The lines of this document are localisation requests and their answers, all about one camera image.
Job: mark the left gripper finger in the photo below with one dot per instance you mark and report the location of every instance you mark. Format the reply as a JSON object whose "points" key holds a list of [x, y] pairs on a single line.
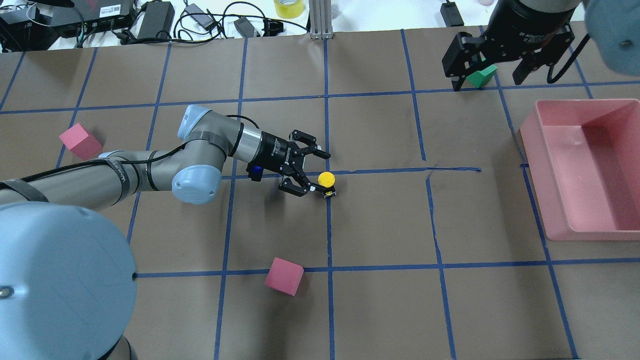
{"points": [[311, 188], [317, 151]]}

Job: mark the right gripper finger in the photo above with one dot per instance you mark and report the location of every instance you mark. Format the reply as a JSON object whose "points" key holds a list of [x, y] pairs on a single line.
{"points": [[457, 83], [525, 67]]}

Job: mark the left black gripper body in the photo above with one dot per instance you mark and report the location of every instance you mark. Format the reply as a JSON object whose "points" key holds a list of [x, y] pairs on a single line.
{"points": [[274, 152]]}

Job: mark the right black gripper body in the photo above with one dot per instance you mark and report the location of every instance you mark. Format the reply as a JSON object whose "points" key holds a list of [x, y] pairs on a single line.
{"points": [[525, 22]]}

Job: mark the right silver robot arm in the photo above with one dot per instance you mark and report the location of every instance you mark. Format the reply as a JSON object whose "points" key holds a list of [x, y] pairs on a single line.
{"points": [[613, 25]]}

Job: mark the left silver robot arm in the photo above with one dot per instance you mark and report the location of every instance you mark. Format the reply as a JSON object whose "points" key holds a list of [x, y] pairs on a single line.
{"points": [[67, 272]]}

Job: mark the green cube table edge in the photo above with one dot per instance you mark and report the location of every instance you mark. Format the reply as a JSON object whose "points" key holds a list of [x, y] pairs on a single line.
{"points": [[480, 78]]}

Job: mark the pink cube centre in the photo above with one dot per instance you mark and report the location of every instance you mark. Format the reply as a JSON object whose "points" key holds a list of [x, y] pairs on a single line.
{"points": [[284, 276]]}

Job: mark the pink plastic bin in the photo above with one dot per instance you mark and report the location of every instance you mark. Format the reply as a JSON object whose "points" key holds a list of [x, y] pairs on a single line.
{"points": [[583, 156]]}

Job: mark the black power adapter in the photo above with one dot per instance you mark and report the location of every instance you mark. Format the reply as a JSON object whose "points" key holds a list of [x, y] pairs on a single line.
{"points": [[157, 18]]}

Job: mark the black network box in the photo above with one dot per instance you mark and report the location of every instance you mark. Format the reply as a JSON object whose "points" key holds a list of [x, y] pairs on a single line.
{"points": [[94, 15]]}

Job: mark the aluminium frame post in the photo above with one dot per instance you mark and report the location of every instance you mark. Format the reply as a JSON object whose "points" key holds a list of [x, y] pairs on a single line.
{"points": [[320, 19]]}

